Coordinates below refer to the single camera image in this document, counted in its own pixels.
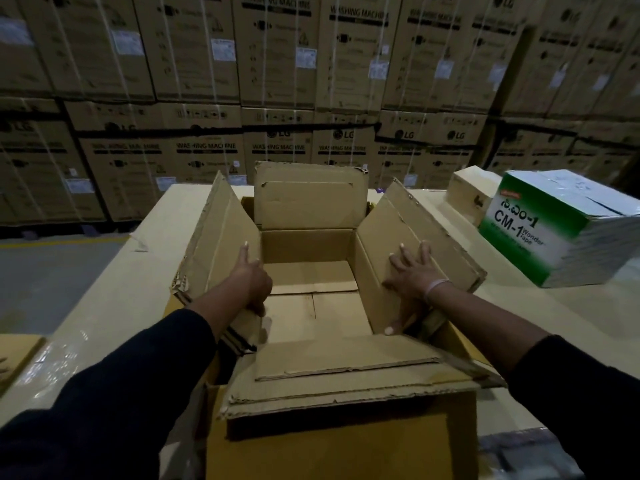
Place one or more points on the person's left hand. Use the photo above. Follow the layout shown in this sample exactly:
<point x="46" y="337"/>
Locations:
<point x="254" y="284"/>

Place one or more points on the white wrist bangle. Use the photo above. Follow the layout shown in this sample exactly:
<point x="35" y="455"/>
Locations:
<point x="436" y="288"/>

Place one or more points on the person's left fingers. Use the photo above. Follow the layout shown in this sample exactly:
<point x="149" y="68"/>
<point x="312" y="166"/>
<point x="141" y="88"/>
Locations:
<point x="245" y="254"/>

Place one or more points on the person's right thumb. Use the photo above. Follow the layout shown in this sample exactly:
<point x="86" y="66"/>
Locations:
<point x="400" y="319"/>

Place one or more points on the brown cardboard box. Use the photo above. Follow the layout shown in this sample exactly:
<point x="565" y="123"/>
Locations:
<point x="310" y="204"/>

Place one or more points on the person's right hand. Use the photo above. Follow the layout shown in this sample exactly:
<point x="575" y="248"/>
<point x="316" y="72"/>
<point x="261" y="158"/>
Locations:
<point x="417" y="282"/>

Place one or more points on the stack of large appliance cartons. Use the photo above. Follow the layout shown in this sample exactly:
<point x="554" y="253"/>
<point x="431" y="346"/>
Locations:
<point x="280" y="69"/>

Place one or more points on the flat brown cardboard piece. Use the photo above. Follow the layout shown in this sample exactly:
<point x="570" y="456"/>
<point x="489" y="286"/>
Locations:
<point x="17" y="357"/>

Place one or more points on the person's right middle finger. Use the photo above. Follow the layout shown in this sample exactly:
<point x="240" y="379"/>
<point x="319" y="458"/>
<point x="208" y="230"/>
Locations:
<point x="400" y="267"/>

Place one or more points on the person's left forearm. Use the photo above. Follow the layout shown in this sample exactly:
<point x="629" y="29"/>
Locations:
<point x="125" y="384"/>

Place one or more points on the person's right little finger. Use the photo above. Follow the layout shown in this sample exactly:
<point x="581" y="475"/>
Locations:
<point x="426" y="253"/>

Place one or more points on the person's right forearm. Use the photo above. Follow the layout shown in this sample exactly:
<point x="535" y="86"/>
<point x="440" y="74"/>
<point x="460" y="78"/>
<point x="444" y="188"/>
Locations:
<point x="500" y="339"/>

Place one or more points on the green and white carton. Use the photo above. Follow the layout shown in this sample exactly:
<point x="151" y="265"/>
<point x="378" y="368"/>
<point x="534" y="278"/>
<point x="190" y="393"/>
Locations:
<point x="545" y="234"/>

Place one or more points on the small beige cardboard box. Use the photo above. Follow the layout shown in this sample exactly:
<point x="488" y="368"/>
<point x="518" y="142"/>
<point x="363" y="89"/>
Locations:
<point x="470" y="194"/>

